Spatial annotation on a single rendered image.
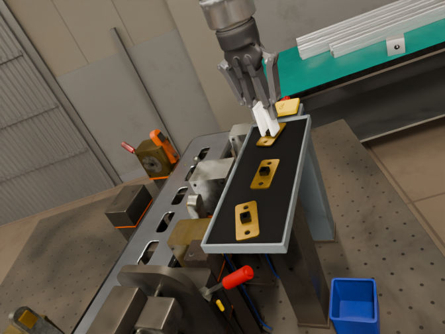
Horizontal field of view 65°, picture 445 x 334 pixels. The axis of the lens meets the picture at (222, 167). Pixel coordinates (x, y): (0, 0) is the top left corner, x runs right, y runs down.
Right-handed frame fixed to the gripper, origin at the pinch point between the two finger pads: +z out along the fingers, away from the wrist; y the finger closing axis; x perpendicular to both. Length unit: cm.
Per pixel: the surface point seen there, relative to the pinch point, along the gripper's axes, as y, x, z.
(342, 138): 12, -65, 50
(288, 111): 0.9, -10.9, 4.9
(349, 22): 44, -192, 44
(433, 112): -6, -165, 101
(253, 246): -10.7, 28.9, 4.4
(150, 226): 33.3, 18.4, 20.5
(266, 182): -5.9, 14.8, 4.4
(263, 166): -3.8, 11.5, 3.5
